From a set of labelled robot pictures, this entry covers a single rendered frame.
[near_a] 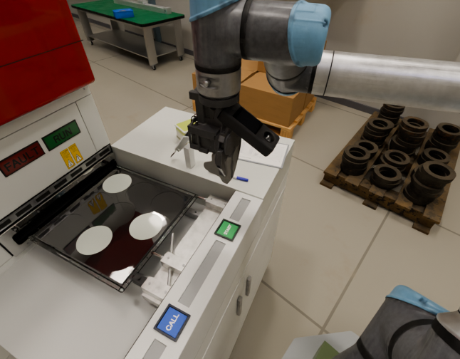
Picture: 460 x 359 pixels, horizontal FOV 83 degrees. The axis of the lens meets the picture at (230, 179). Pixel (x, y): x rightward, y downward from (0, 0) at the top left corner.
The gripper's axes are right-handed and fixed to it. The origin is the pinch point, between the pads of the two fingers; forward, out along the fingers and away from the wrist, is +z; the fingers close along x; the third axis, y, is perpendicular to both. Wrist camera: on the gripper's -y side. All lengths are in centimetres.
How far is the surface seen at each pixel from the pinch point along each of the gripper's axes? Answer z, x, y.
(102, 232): 25.4, 13.6, 36.2
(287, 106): 79, -191, 33
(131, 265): 25.5, 17.9, 21.1
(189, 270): 19.5, 14.5, 3.8
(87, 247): 25.4, 19.3, 36.2
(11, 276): 33, 34, 55
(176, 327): 19.1, 26.4, -0.8
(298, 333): 116, -19, -31
